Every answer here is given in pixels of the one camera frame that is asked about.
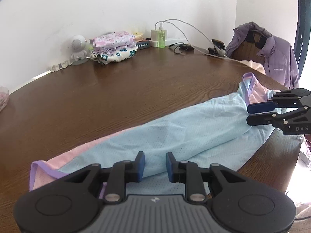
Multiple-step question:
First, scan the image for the pink blue purple garment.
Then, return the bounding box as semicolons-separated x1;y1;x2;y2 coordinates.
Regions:
29;72;283;199

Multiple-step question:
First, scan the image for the pink fluffy garment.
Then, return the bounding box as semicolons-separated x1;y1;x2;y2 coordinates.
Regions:
240;60;266;75

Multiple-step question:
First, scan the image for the purple puffer jacket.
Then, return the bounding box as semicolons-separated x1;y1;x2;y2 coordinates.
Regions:
226;22;299;90

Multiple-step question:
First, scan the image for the wooden chair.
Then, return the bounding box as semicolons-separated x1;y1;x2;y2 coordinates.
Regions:
231;30;267;65

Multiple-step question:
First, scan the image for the phone on black stand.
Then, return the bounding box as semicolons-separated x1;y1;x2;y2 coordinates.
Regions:
208;39;226;57

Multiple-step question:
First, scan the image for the white power strip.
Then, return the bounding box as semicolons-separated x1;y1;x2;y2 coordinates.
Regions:
149;38;187;48

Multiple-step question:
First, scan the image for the green spray bottle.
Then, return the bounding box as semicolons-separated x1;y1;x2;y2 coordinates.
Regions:
158;22;166;48

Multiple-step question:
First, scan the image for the white teal flower folded cloth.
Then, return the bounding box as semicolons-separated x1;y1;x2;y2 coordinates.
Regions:
90;46;138;65

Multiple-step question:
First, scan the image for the white charger plug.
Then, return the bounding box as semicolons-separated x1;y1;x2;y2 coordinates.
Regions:
151;30;159;44

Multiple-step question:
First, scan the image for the dark green box white text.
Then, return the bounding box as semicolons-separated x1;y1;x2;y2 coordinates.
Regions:
136;40;150;50

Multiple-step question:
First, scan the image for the pink floral folded cloth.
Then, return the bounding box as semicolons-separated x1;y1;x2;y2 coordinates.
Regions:
90;31;136;51

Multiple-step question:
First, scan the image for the yellow snack pack stack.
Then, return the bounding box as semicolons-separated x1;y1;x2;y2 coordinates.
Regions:
133;32;144;42

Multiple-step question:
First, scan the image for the clear plastic bag red print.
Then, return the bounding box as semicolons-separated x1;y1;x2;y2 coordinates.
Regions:
0;86;9;111

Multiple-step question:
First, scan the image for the black cable with adapter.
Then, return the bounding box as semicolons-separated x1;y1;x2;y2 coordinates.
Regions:
169;43;195;54

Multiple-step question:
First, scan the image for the white charging cable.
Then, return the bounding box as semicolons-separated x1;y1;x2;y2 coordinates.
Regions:
155;18;246;63

